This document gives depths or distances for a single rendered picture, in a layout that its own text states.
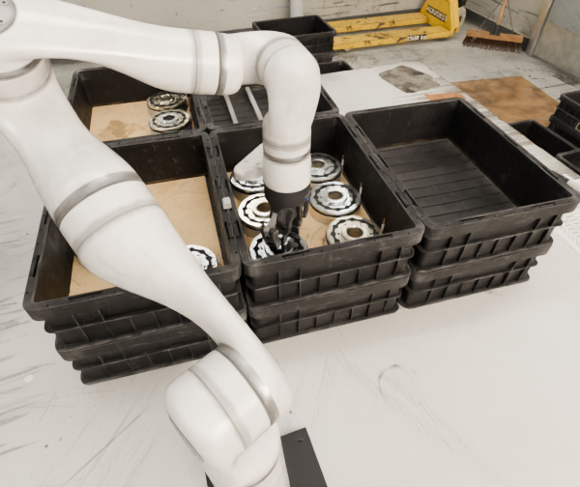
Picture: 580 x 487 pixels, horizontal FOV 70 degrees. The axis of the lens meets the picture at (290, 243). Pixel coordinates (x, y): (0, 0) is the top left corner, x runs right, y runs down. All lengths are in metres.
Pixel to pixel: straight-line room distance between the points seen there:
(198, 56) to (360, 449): 0.60
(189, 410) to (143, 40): 0.37
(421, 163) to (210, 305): 0.73
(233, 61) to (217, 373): 0.34
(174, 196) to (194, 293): 0.54
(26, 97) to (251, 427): 0.41
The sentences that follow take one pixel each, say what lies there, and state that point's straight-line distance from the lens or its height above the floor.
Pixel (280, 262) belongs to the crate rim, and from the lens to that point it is 0.62.
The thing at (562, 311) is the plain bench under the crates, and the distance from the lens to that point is 1.00.
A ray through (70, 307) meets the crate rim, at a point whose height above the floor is 0.92.
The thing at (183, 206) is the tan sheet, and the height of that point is 0.83.
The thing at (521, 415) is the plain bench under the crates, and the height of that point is 0.70.
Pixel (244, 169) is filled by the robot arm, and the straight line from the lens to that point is 0.65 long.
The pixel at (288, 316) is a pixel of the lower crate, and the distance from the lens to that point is 0.75.
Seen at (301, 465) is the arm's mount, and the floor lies 0.71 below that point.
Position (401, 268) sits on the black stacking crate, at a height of 0.84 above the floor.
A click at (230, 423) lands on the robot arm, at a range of 0.39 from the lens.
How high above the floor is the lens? 1.39
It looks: 45 degrees down
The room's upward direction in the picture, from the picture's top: straight up
